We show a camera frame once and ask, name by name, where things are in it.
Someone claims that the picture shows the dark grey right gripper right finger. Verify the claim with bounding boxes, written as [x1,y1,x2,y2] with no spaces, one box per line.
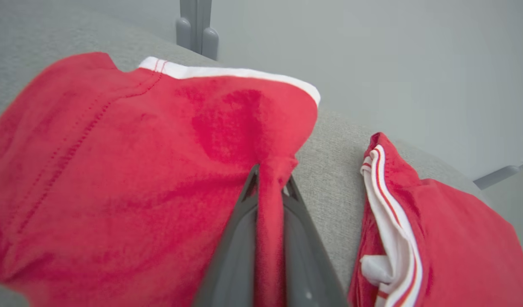
[282,175,349,307]

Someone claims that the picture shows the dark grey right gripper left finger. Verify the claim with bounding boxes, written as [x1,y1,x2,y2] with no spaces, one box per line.
[192,164,260,307]

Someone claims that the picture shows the red basketball shorts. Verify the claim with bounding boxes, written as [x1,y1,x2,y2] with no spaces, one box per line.
[0,52,321,307]

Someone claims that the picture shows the red Bulls jersey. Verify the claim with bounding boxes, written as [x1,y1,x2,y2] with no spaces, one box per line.
[348,132,523,307]

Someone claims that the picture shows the grey partition base rail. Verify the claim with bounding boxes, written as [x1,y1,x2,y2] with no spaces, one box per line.
[474,161,523,191]

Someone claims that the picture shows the grey partition post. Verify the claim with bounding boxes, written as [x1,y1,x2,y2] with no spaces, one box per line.
[175,0,220,61]

